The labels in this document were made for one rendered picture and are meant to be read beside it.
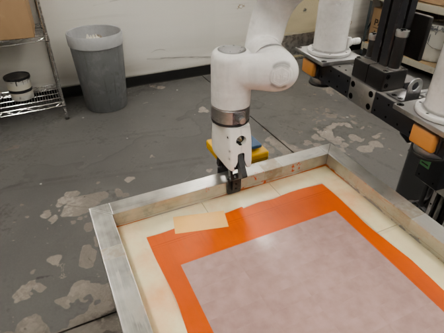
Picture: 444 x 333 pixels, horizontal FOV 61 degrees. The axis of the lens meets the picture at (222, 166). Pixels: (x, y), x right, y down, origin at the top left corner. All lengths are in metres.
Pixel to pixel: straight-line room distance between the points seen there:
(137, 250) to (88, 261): 1.39
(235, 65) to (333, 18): 0.53
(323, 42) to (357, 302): 0.74
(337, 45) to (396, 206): 0.53
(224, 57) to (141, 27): 3.26
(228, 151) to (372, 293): 0.35
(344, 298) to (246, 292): 0.16
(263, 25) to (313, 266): 0.45
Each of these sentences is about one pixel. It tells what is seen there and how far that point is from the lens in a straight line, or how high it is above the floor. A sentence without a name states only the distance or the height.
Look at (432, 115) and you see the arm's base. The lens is 0.87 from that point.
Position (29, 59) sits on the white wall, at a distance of 3.85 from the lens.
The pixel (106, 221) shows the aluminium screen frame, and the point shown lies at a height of 1.01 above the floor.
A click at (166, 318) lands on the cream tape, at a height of 0.97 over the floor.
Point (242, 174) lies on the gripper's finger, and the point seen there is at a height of 1.06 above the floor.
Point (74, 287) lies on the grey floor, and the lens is 2.01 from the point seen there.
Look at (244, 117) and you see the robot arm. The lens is 0.71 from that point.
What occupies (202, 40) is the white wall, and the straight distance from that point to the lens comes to 4.14.
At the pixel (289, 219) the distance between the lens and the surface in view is 0.78.
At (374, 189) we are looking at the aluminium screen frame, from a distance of 0.85.
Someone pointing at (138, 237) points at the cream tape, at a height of 0.97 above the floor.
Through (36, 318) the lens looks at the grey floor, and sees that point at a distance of 1.97.
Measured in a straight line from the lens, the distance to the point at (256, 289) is 0.66.
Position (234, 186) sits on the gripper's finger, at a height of 1.00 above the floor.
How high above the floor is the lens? 1.49
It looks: 34 degrees down
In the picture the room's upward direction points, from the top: straight up
